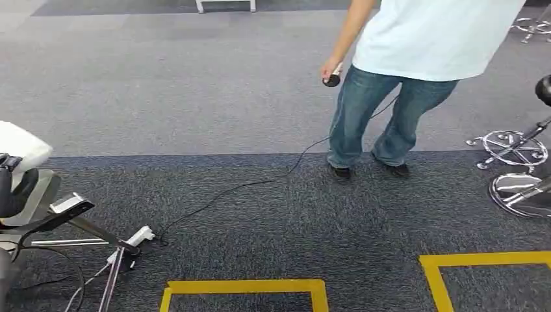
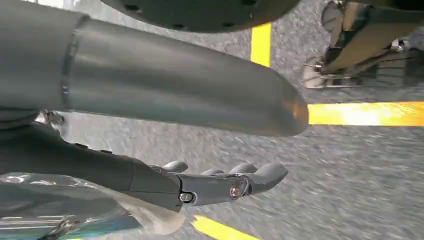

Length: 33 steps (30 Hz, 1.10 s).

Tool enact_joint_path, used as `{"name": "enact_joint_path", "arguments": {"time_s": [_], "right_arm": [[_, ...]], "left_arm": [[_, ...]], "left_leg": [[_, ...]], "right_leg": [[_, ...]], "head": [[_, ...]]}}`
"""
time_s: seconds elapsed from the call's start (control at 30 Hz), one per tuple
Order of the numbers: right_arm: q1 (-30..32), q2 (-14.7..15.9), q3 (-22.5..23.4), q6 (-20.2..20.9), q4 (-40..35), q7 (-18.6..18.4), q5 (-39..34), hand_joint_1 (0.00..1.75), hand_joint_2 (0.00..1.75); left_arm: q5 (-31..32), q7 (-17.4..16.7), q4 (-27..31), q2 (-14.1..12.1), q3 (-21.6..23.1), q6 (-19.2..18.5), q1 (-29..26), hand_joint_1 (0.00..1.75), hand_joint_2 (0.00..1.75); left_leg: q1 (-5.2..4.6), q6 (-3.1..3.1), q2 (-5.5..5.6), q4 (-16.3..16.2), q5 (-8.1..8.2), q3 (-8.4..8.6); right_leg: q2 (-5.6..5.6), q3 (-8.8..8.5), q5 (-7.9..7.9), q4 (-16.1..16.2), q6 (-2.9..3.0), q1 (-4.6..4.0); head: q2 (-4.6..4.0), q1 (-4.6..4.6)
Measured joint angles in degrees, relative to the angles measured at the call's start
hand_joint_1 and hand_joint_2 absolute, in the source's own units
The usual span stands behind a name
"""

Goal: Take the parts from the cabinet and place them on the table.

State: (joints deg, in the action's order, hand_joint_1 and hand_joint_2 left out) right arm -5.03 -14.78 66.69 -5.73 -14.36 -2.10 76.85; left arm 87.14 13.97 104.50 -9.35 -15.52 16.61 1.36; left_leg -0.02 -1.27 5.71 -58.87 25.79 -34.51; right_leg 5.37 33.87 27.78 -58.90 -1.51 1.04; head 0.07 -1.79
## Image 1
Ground chrome stool base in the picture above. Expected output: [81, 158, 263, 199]
[488, 171, 551, 219]
[509, 16, 551, 45]
[465, 129, 550, 172]

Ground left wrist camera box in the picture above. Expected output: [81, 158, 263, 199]
[25, 192, 96, 233]

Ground black floor cable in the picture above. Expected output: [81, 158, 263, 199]
[155, 94, 401, 244]

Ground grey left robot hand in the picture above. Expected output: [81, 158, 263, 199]
[0, 153, 40, 219]

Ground black stool seat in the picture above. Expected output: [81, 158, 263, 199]
[534, 74, 551, 109]

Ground white plastic car part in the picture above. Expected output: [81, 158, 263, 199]
[0, 121, 54, 191]

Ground person's hand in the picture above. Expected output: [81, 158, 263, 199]
[320, 57, 344, 83]

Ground black handheld controller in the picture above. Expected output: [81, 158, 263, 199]
[322, 62, 344, 88]

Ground white power strip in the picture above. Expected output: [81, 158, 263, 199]
[106, 226, 156, 266]

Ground metal stand legs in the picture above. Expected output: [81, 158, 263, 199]
[29, 214, 143, 312]

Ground person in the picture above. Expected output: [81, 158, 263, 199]
[320, 0, 528, 182]

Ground white bench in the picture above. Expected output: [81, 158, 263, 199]
[194, 0, 257, 14]

